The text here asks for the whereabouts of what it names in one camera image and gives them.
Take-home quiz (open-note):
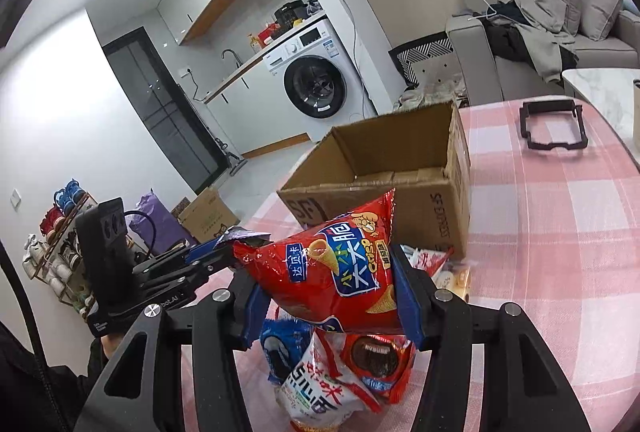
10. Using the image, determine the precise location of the blue cookie packet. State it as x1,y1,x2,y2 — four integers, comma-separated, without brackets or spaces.
259,319,312,386

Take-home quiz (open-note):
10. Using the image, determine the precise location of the white red noodle snack bag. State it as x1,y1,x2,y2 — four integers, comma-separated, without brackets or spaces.
276,331,382,431

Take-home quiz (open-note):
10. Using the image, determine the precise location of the red corn crisp bag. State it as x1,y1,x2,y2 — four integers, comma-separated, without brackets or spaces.
232,189,402,334

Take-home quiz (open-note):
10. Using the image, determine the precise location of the clear yellow biscuit packet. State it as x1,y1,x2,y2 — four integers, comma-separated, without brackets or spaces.
434,262,472,302

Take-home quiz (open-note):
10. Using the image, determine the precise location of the small red snack packet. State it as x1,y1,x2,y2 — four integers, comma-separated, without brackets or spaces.
400,244,454,279

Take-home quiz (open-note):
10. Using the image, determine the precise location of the purple white snack bag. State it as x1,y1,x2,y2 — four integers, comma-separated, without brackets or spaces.
214,226,271,248

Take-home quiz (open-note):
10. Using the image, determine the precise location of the red chocolate pie packet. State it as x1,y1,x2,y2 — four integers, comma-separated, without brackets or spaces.
341,334,416,405

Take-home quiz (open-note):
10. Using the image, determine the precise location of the left hand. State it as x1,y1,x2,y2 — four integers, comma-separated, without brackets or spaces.
101,332,124,360

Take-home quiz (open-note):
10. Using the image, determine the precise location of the small cardboard box on floor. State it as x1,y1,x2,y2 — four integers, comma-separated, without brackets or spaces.
178,187,240,243

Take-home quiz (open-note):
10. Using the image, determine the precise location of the shoe rack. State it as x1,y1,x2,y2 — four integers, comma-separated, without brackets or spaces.
22,178,98,320

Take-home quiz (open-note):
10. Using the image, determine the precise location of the dark glass door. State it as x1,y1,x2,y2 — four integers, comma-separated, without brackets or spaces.
103,28,229,193

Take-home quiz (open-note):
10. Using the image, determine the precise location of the white washing machine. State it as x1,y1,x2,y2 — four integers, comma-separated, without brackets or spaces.
262,18,376,141

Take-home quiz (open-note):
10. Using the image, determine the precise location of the brown cardboard SF box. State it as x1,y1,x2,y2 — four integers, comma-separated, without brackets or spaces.
278,102,471,259

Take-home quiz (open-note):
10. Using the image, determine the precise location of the black patterned chair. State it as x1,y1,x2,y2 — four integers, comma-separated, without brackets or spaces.
388,31,460,87

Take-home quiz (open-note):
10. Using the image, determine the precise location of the white marble side table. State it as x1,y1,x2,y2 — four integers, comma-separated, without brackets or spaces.
562,68,639,155

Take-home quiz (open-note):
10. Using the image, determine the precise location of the grey sofa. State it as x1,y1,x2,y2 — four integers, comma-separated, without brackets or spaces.
446,0,639,106

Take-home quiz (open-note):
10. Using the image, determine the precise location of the grey clothes pile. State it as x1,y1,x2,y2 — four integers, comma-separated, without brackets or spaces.
480,0,578,83

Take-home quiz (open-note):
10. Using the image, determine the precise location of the black plastic frame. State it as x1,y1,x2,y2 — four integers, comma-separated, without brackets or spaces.
520,99,589,151

